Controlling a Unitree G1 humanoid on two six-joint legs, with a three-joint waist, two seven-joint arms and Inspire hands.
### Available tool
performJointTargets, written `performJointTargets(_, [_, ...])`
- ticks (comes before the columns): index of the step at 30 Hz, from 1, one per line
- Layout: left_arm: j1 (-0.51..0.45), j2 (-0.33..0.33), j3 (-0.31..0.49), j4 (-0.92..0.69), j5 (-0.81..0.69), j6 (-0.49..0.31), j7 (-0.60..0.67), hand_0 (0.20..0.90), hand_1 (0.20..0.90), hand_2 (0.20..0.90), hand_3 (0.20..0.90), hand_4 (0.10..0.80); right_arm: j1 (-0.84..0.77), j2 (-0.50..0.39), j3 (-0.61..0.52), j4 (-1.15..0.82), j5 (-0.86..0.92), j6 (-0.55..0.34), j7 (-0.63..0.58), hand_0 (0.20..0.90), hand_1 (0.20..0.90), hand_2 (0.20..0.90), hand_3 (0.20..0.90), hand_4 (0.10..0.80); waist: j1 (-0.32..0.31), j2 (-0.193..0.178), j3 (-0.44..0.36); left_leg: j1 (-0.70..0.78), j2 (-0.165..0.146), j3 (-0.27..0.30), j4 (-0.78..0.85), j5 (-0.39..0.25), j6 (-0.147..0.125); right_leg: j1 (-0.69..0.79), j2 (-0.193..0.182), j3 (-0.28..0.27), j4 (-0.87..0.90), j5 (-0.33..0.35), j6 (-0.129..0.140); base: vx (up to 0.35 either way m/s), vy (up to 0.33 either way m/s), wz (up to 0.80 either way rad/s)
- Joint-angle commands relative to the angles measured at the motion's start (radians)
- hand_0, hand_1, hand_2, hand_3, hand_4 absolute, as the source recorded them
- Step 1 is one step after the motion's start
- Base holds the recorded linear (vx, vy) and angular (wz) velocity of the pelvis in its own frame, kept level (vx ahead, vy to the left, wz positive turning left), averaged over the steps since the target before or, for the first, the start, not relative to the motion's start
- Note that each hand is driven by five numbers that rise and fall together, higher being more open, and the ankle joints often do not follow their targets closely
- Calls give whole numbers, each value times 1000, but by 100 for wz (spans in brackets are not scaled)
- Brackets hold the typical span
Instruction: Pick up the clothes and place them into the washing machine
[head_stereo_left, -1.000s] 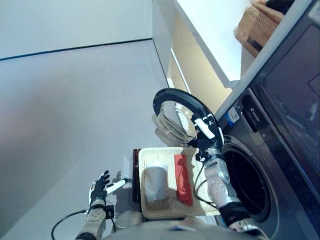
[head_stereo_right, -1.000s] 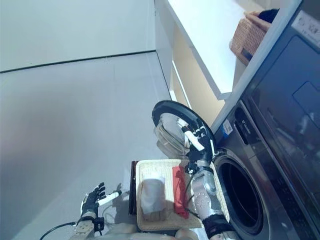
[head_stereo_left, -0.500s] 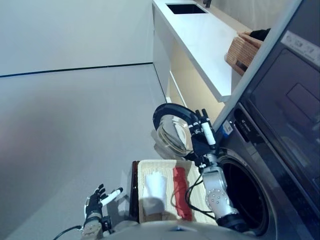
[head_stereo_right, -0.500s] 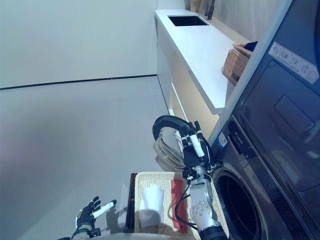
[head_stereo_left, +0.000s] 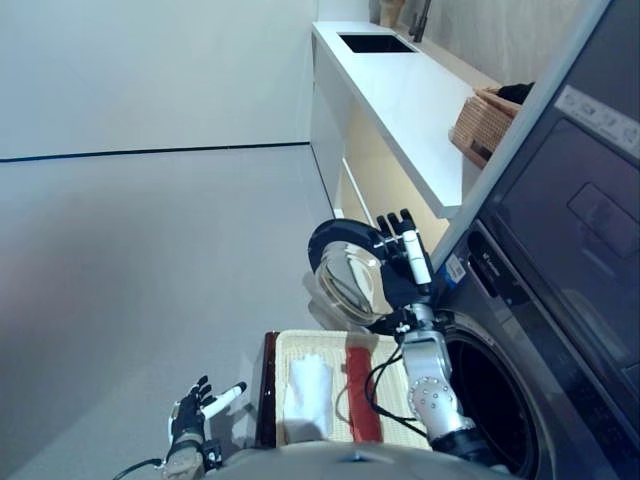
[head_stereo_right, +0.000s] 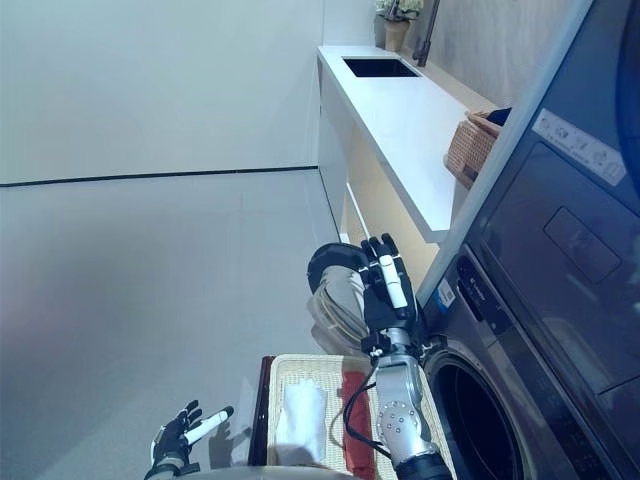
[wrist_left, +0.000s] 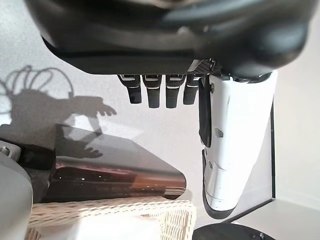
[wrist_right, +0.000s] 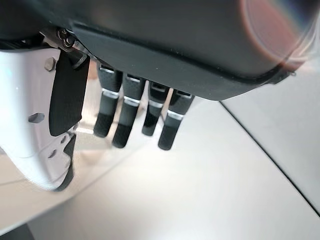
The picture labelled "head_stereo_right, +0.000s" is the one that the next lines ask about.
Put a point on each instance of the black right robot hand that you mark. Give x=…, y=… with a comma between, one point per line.
x=385, y=305

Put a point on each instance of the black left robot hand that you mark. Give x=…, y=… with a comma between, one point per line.
x=172, y=437

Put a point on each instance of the white cloth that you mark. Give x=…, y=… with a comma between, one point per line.
x=302, y=415

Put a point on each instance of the red cloth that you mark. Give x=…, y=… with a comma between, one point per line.
x=357, y=440

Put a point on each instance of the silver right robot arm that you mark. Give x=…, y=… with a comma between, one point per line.
x=400, y=410

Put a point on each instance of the front-load washing machine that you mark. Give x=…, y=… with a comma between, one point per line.
x=575, y=225

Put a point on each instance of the round glass washer door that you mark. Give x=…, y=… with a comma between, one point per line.
x=340, y=300

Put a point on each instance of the dark glossy stool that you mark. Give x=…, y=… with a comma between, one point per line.
x=260, y=410

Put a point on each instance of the cream woven tray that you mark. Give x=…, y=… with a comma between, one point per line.
x=300, y=367

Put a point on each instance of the brown wicker basket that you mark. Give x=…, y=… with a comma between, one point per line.
x=467, y=150

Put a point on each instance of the white counter cabinet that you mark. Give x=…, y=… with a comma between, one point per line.
x=400, y=115

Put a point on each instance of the black item in basket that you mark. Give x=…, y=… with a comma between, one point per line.
x=500, y=116

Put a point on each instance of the black sink basin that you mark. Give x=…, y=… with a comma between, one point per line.
x=380, y=67

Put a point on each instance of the dark bronze faucet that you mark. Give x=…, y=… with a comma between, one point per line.
x=427, y=30

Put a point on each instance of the potted plant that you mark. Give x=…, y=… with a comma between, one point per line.
x=397, y=25

